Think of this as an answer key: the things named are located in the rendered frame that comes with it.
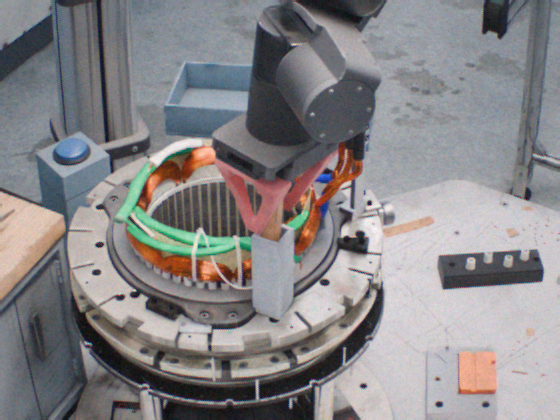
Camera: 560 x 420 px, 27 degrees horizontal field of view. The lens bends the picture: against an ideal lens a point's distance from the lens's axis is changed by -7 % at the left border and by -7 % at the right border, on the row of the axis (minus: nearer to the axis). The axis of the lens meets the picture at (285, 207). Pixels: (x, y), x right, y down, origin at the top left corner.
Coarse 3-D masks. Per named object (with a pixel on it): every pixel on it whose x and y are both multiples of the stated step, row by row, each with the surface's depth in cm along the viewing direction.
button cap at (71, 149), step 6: (72, 138) 144; (60, 144) 143; (66, 144) 143; (72, 144) 143; (78, 144) 143; (84, 144) 143; (60, 150) 142; (66, 150) 142; (72, 150) 142; (78, 150) 142; (84, 150) 143; (60, 156) 142; (66, 156) 142; (72, 156) 142; (78, 156) 142
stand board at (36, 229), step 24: (0, 192) 132; (0, 216) 129; (24, 216) 129; (48, 216) 129; (0, 240) 125; (24, 240) 126; (48, 240) 127; (0, 264) 122; (24, 264) 124; (0, 288) 120
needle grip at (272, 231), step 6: (282, 204) 106; (276, 210) 106; (276, 216) 106; (270, 222) 106; (276, 222) 106; (264, 228) 107; (270, 228) 107; (276, 228) 107; (264, 234) 107; (270, 234) 107; (276, 234) 107; (270, 240) 108; (276, 240) 108
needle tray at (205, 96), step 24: (192, 72) 155; (216, 72) 154; (240, 72) 154; (168, 96) 148; (192, 96) 155; (216, 96) 155; (240, 96) 155; (168, 120) 147; (192, 120) 147; (216, 120) 146
